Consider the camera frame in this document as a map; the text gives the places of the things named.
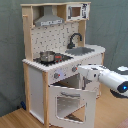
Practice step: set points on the silver toy pot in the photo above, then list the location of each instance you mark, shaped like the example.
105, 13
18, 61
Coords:
47, 56

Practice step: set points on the white oven door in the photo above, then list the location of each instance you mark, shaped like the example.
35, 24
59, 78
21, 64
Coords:
63, 101

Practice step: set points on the grey toy sink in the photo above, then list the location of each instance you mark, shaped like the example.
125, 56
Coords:
79, 51

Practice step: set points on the wooden toy kitchen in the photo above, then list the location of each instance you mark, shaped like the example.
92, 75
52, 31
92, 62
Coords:
38, 78

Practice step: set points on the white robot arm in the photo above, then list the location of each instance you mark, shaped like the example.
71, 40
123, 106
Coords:
117, 83

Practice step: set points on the left oven knob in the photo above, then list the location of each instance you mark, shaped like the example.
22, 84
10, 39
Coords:
56, 75

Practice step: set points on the right oven knob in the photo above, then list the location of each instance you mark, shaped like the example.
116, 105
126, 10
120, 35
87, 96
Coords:
74, 69

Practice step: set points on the oven knob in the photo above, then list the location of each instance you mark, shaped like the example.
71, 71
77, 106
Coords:
56, 75
74, 69

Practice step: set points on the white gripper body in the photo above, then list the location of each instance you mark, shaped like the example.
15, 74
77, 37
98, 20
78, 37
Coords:
91, 72

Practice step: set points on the grey range hood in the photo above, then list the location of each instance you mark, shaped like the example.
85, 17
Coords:
48, 18

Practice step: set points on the black toy faucet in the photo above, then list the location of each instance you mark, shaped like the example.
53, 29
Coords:
71, 44

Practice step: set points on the black toy stovetop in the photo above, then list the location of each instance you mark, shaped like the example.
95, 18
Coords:
58, 59

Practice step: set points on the white dishwasher door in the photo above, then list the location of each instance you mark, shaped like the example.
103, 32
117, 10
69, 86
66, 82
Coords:
88, 84

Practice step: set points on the toy microwave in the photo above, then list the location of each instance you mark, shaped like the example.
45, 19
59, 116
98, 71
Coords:
78, 11

